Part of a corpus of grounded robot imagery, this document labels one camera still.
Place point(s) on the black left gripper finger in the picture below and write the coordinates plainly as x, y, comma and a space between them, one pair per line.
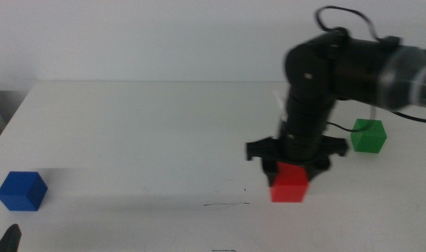
10, 241

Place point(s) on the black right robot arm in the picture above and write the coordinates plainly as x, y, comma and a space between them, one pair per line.
356, 66

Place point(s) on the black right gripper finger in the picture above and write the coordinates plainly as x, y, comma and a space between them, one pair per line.
272, 175
310, 174

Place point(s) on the blue cube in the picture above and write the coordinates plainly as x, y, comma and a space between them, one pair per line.
22, 190

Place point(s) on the green cube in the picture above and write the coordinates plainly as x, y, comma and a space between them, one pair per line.
368, 138

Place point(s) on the red cube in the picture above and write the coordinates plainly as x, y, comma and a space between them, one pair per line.
289, 185

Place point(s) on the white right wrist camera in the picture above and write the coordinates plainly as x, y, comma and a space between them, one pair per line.
280, 105

